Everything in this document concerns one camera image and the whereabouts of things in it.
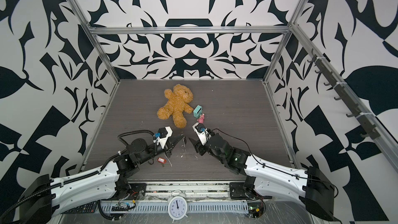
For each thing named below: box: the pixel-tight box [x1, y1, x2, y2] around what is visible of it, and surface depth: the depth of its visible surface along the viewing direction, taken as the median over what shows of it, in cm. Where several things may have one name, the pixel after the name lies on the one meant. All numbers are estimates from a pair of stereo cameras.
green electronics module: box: [247, 201, 264, 219], surface depth 73 cm
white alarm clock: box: [167, 189, 189, 223], surface depth 70 cm
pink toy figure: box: [196, 113, 205, 124], surface depth 99 cm
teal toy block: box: [193, 104, 203, 119], surface depth 101 cm
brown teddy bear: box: [157, 84, 194, 129], surface depth 98 cm
